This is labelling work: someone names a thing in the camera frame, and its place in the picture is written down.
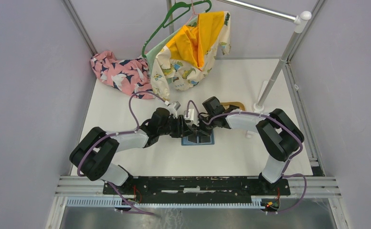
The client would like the oval wooden tray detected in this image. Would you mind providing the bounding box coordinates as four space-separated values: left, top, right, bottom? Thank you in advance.
220 102 246 111

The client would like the teal card holder wallet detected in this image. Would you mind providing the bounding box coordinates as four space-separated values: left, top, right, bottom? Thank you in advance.
181 130 214 146

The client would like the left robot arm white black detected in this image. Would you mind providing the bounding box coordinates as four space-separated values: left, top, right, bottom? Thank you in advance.
69 108 193 194

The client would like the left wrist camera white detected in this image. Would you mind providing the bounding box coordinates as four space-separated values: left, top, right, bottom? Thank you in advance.
164 101 181 118

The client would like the green clothes hanger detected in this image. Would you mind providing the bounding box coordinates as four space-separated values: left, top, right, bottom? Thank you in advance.
141 0 212 58

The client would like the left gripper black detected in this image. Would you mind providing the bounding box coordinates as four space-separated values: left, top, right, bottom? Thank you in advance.
158 114 193 138

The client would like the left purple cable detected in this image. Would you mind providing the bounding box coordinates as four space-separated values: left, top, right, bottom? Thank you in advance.
76 91 170 217

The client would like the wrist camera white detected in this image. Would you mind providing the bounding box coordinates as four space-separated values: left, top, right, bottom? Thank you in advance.
184 108 199 128
164 101 181 118

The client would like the white slotted cable duct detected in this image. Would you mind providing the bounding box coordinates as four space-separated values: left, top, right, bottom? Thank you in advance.
66 197 265 209

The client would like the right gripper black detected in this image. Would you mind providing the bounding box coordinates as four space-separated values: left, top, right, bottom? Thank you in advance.
192 114 217 137

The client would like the dinosaur print yellow jacket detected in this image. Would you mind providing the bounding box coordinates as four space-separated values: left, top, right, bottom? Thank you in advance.
150 11 231 100

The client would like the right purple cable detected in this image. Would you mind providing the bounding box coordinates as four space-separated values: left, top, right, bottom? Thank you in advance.
186 100 308 214

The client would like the mint green cloth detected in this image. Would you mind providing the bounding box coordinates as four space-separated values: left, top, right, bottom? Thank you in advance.
145 19 199 76

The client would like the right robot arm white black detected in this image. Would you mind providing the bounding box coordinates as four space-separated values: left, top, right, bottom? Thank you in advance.
198 96 304 195

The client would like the silver clothes rack pole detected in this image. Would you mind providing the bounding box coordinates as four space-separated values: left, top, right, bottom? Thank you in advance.
222 0 312 113

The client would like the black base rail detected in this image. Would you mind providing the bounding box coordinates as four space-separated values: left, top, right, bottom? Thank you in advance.
103 176 291 204

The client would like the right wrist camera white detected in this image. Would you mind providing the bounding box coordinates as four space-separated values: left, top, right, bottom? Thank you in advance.
184 108 199 128

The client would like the purple cable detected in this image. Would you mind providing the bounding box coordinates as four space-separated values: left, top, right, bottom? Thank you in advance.
76 91 170 217
186 100 308 214

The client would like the pink patterned cloth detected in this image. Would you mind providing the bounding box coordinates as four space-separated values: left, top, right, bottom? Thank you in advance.
90 51 155 100

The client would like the black credit card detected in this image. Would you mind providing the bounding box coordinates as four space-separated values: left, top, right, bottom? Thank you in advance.
187 135 199 145
199 136 212 144

